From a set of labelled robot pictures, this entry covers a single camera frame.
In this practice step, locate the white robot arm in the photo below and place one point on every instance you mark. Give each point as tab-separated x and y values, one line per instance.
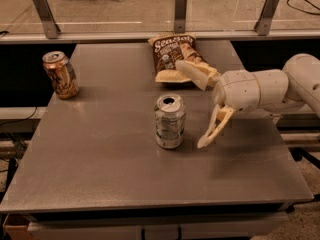
277	90

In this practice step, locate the cardboard box corner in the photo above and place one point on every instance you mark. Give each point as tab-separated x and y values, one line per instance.
16	227

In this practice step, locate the silver green 7up can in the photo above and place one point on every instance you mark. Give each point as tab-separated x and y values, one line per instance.
170	116

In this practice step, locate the brown chip bag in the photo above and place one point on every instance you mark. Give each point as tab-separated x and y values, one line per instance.
169	48

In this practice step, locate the right metal bracket post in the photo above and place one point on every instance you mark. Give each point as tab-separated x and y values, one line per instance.
263	25

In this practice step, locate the middle metal bracket post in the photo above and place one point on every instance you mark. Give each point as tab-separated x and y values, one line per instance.
180	10

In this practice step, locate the metal bracket post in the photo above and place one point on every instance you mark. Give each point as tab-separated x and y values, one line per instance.
263	25
50	27
180	10

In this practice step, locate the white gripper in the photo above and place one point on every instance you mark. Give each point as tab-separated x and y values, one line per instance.
237	90

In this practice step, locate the orange soda can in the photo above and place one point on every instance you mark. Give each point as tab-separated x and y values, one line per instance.
61	73

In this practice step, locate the left metal bracket post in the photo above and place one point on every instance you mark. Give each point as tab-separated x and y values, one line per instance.
50	27

